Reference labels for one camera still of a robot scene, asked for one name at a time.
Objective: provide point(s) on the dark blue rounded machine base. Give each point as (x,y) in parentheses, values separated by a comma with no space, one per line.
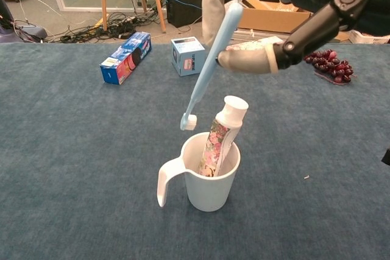
(18,33)

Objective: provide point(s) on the floral toothpaste carton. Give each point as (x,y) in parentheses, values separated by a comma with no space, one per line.
(262,44)

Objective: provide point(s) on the aluminium profile rails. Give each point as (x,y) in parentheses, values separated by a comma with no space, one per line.
(253,33)

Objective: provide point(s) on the red grape bunch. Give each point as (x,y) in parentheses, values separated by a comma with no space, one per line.
(332,66)

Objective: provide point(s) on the light blue toothbrush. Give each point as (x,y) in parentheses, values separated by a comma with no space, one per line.
(213,59)

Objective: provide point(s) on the black computer cabinet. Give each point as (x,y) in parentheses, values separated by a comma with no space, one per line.
(182,1)

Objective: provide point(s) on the small light blue carton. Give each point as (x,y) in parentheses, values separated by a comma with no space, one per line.
(189,59)

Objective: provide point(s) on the floral toothpaste tube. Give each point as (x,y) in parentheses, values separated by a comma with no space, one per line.
(219,138)

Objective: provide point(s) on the white plastic basket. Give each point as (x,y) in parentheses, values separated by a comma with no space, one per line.
(368,39)

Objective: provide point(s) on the blue table cloth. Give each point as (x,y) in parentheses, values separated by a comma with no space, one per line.
(91,150)

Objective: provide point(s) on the flat cardboard piece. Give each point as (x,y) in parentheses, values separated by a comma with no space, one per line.
(342,37)

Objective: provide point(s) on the blue cookie box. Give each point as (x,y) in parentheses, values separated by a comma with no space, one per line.
(122,62)

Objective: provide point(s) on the large open cardboard box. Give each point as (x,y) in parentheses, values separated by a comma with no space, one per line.
(268,19)

